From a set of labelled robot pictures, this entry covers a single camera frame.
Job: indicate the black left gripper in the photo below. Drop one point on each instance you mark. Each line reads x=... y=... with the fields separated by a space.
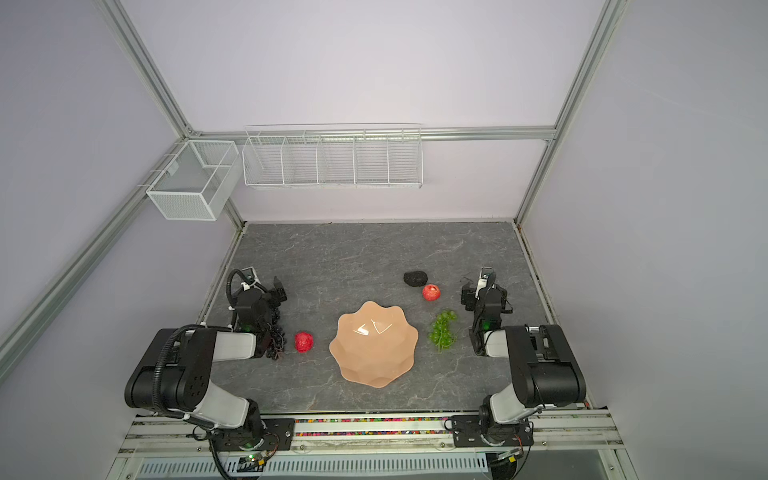
x=274 y=335

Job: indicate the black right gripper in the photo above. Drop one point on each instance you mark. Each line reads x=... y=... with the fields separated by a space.
x=477 y=339

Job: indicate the dark purple fake grape bunch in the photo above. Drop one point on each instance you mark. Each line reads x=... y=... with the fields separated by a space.
x=277 y=335

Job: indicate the red fake apple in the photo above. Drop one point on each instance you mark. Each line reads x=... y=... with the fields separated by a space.
x=431 y=292
x=303 y=342

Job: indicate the green fake grape bunch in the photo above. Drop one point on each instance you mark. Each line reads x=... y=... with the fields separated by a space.
x=441 y=335

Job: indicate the dark fake avocado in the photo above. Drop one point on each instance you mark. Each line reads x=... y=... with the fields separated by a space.
x=415 y=278

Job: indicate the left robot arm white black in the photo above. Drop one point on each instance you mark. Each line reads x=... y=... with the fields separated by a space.
x=173 y=377

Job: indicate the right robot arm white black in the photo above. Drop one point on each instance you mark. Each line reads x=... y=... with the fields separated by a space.
x=543 y=368

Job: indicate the beige wavy fruit bowl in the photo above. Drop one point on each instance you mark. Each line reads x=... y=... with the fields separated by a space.
x=374 y=345

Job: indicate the small white mesh basket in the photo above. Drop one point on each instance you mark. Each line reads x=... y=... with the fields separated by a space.
x=197 y=181

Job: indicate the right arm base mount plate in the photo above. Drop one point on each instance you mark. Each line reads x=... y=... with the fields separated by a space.
x=472 y=431

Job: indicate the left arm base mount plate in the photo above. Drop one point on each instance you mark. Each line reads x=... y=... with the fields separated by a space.
x=275 y=434

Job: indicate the aluminium front rail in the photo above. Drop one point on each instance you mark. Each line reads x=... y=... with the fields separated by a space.
x=433 y=432

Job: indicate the long white wire basket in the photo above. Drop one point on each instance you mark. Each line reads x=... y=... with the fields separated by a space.
x=333 y=155

